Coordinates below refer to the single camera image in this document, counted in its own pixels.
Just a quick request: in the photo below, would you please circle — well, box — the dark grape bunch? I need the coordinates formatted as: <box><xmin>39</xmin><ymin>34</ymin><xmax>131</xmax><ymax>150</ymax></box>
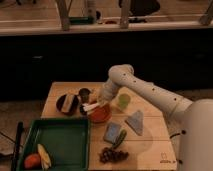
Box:
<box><xmin>99</xmin><ymin>148</ymin><xmax>129</xmax><ymax>163</ymax></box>

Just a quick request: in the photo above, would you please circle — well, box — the black floor cable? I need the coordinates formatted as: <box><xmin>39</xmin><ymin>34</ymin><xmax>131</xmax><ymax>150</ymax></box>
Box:
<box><xmin>169</xmin><ymin>132</ymin><xmax>182</xmax><ymax>140</ymax></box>

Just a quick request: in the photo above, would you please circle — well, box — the black white dish brush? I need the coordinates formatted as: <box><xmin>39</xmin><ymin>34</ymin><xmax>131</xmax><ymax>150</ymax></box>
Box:
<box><xmin>79</xmin><ymin>102</ymin><xmax>99</xmax><ymax>115</ymax></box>

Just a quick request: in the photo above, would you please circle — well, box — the dark metal cup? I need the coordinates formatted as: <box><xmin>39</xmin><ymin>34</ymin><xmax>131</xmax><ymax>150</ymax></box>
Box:
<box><xmin>79</xmin><ymin>88</ymin><xmax>91</xmax><ymax>103</ymax></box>

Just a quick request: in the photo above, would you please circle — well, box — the tan sponge block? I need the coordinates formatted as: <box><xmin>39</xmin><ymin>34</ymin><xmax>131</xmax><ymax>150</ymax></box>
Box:
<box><xmin>61</xmin><ymin>93</ymin><xmax>74</xmax><ymax>113</ymax></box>

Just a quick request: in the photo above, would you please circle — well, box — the green pepper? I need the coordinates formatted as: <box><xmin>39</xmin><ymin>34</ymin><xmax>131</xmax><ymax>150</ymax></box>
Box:
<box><xmin>111</xmin><ymin>129</ymin><xmax>127</xmax><ymax>149</ymax></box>

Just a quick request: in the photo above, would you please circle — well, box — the orange tomato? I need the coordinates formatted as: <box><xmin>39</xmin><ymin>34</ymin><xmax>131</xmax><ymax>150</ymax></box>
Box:
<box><xmin>24</xmin><ymin>153</ymin><xmax>41</xmax><ymax>169</ymax></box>

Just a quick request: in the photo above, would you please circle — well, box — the blue sponge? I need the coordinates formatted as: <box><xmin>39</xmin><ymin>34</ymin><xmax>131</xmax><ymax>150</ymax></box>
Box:
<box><xmin>103</xmin><ymin>122</ymin><xmax>121</xmax><ymax>143</ymax></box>

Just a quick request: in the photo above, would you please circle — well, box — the black bar beside tray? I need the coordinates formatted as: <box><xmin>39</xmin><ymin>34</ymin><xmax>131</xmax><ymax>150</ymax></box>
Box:
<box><xmin>11</xmin><ymin>122</ymin><xmax>23</xmax><ymax>171</ymax></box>

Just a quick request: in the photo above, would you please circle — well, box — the wooden cutting board table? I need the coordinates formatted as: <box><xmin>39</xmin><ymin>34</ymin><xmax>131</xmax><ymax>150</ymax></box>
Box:
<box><xmin>40</xmin><ymin>81</ymin><xmax>180</xmax><ymax>171</ymax></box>

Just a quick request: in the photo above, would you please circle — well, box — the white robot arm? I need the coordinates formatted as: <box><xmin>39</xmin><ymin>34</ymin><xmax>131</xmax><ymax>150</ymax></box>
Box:
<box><xmin>98</xmin><ymin>64</ymin><xmax>213</xmax><ymax>171</ymax></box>

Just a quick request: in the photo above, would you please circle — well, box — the green plastic cup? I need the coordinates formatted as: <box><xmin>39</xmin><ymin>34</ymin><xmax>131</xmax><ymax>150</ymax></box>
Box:
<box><xmin>118</xmin><ymin>94</ymin><xmax>131</xmax><ymax>110</ymax></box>

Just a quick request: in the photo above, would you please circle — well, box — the red bowl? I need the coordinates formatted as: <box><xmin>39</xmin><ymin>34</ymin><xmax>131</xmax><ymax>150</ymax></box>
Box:
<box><xmin>86</xmin><ymin>103</ymin><xmax>111</xmax><ymax>123</ymax></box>

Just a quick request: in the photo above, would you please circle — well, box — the grey triangular cloth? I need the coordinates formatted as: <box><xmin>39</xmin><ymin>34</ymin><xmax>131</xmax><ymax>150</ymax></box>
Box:
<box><xmin>125</xmin><ymin>110</ymin><xmax>143</xmax><ymax>136</ymax></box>

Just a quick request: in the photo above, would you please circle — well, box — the green plastic tray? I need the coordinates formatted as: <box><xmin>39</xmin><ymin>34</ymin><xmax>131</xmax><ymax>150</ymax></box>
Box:
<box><xmin>16</xmin><ymin>118</ymin><xmax>90</xmax><ymax>171</ymax></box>

